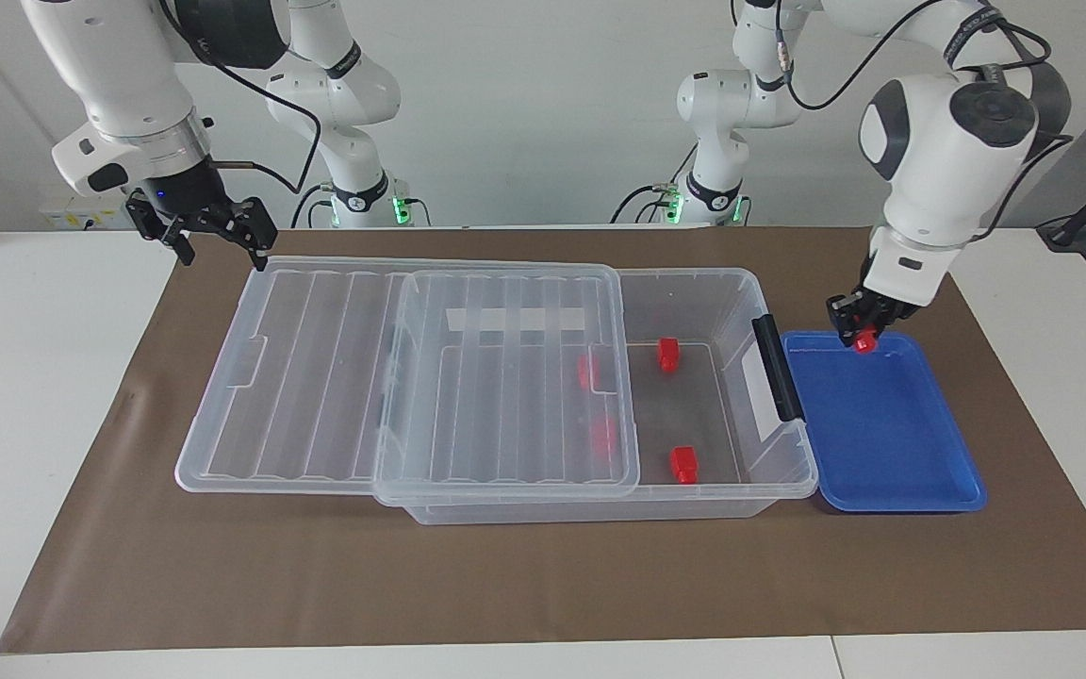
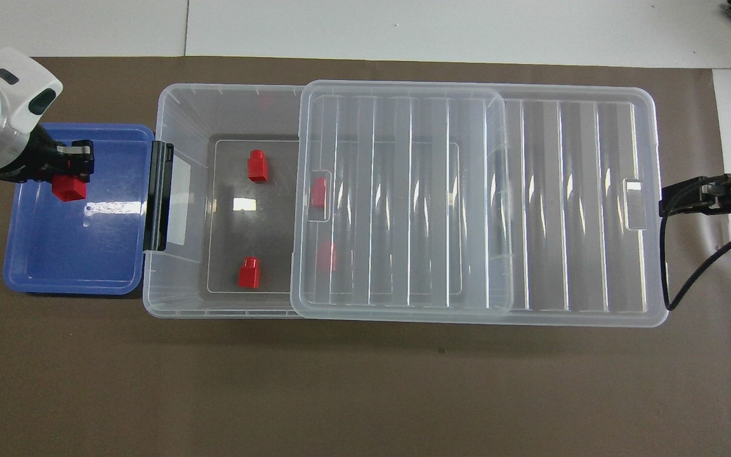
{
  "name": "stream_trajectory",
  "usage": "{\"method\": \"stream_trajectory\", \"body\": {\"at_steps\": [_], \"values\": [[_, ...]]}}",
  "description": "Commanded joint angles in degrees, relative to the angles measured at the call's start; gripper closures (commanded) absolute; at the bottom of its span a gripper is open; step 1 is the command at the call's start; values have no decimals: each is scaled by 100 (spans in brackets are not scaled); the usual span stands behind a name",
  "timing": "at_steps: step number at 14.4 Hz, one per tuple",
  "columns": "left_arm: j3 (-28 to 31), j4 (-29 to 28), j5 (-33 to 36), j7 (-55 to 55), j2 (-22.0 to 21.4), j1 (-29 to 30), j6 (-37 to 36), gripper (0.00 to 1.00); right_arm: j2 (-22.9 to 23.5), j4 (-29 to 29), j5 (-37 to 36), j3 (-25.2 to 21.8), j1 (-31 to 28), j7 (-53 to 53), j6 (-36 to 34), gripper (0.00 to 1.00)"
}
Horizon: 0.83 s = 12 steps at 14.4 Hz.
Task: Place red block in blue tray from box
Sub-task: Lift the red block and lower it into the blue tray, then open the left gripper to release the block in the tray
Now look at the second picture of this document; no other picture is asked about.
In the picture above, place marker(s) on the brown table mat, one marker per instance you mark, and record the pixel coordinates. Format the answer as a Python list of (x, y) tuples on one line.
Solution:
[(365, 393)]

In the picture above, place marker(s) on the red block with white sticker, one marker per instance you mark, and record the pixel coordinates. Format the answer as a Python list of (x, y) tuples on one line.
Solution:
[(68, 189)]

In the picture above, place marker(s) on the blue plastic tray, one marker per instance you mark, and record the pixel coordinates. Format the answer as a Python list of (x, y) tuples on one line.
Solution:
[(86, 254)]

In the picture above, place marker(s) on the black box latch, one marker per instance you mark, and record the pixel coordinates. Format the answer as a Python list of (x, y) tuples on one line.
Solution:
[(157, 197)]

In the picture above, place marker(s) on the clear ribbed box lid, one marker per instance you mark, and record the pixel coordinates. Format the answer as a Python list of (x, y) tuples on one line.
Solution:
[(499, 190)]

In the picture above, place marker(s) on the clear plastic storage box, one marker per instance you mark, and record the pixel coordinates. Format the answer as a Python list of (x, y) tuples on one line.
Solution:
[(181, 279)]

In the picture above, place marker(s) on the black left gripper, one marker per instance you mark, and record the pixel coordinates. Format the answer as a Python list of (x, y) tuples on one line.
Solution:
[(39, 162)]

